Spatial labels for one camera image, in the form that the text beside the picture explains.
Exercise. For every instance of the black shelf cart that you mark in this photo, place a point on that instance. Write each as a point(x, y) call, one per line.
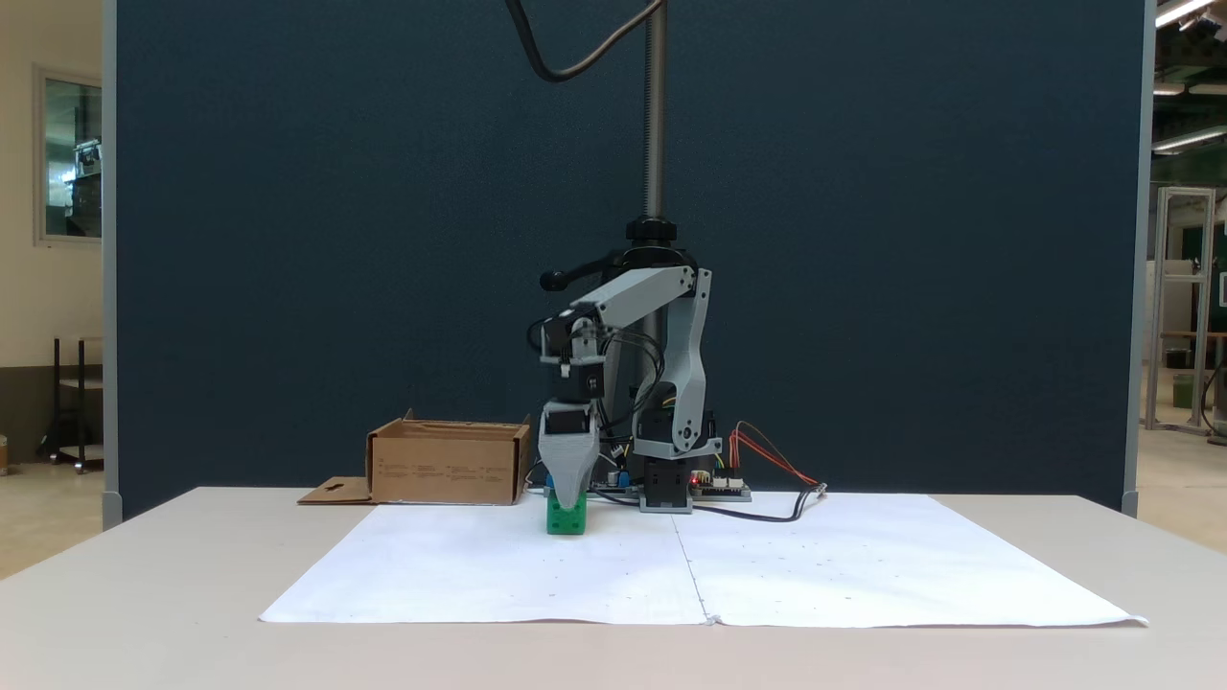
point(77, 383)

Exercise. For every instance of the dark blue partition panel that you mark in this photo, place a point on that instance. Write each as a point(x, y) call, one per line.
point(288, 240)

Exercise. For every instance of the fluorescent ceiling light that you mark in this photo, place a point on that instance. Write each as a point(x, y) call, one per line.
point(1189, 140)
point(1181, 11)

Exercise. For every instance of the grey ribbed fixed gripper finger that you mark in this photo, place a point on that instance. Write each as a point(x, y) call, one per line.
point(568, 465)

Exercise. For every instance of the wall window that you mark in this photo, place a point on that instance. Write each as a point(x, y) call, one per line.
point(72, 158)

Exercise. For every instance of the brown cardboard box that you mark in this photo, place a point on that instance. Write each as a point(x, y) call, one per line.
point(446, 470)

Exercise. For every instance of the large white paper sheet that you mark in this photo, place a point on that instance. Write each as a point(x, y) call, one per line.
point(575, 575)

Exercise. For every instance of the green die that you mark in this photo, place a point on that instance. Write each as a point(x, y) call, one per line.
point(566, 522)

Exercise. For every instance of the metal camera stand with clamp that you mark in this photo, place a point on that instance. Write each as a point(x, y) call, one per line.
point(655, 115)

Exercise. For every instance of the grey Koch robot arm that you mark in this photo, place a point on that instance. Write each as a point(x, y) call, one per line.
point(685, 364)

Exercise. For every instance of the blue circuit board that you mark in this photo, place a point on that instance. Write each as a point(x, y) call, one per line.
point(615, 485)

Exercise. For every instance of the aluminium profile frame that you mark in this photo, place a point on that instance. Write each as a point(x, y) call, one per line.
point(1187, 287)

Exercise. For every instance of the green bin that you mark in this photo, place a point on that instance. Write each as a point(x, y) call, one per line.
point(1184, 391)

